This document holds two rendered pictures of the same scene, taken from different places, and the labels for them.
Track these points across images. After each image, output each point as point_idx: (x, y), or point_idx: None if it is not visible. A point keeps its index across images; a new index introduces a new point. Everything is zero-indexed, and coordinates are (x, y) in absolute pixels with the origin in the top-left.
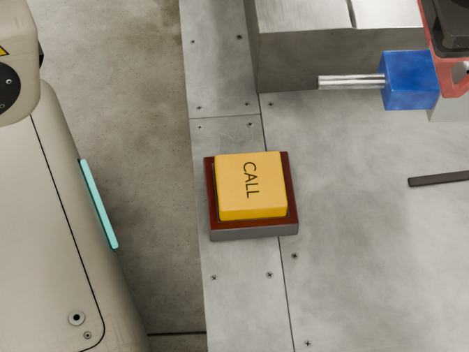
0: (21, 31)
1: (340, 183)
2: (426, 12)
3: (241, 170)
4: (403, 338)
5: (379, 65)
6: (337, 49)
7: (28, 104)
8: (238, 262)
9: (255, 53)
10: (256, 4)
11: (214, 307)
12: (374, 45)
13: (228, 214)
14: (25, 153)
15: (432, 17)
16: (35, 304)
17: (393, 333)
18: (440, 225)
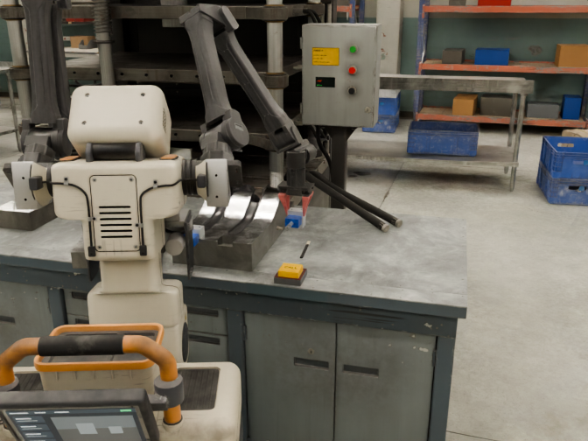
0: (185, 305)
1: None
2: (295, 194)
3: (286, 268)
4: (346, 268)
5: (285, 223)
6: (259, 243)
7: (188, 346)
8: (310, 283)
9: (245, 259)
10: (240, 242)
11: (322, 289)
12: (262, 239)
13: (298, 274)
14: None
15: (299, 192)
16: None
17: (345, 269)
18: (317, 257)
